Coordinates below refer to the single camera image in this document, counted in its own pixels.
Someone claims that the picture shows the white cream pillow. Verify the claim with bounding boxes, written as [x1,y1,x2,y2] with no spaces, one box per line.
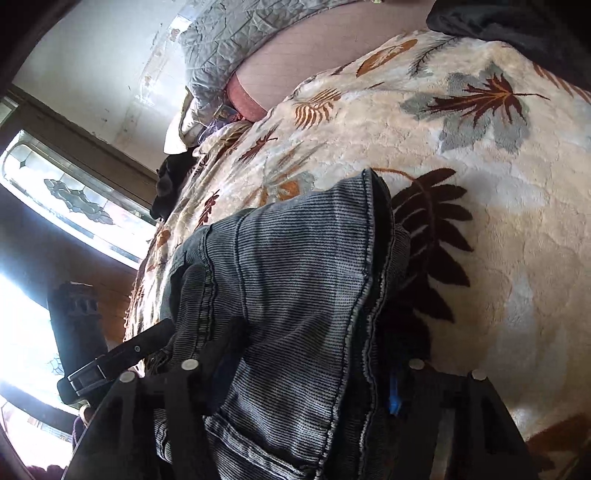
[163,90,204,155]

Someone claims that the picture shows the black garment on sofa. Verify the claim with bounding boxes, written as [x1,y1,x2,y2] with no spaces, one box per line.
[149,147,197,221]
[426,0,590,90]

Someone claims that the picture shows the leaf pattern blanket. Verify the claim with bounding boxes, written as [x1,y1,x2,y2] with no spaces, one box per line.
[125,32,590,472]

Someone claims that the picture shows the person left hand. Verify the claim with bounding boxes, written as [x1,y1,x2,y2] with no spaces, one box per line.
[79,404,95,426]

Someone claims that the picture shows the wooden stained glass door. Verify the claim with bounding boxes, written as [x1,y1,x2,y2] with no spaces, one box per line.
[1,87,155,467]

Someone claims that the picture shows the black garment on sofa left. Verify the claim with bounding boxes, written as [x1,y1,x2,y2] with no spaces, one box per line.
[149,147,197,221]

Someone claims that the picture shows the black garment on sofa right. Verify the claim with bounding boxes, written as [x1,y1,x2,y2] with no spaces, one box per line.
[426,0,590,90]

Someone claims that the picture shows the grey quilted pillow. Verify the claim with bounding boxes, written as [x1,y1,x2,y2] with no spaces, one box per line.
[179,0,345,111]

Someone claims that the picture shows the grey denim pants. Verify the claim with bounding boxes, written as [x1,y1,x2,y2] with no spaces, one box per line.
[149,169,431,479]

